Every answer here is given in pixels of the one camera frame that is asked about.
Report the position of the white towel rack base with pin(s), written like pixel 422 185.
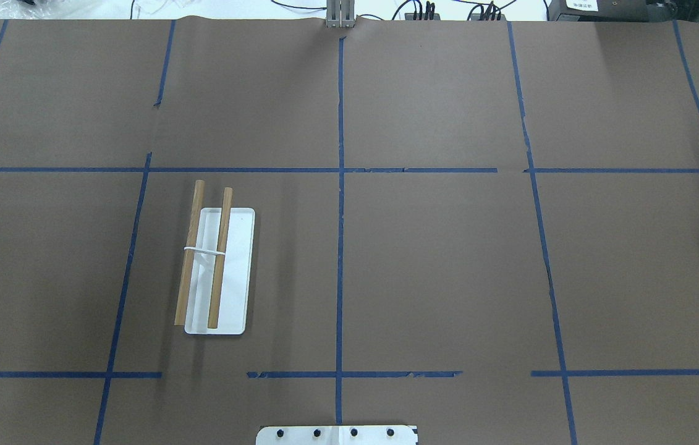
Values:
pixel 233 310

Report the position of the wooden rack rod left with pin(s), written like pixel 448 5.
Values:
pixel 220 259

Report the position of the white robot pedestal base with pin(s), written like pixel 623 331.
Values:
pixel 338 434

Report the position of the aluminium frame post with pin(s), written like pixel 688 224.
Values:
pixel 340 14

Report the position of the black box with label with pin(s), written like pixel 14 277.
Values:
pixel 622 11

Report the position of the clear plastic bag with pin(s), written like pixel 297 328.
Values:
pixel 31 10

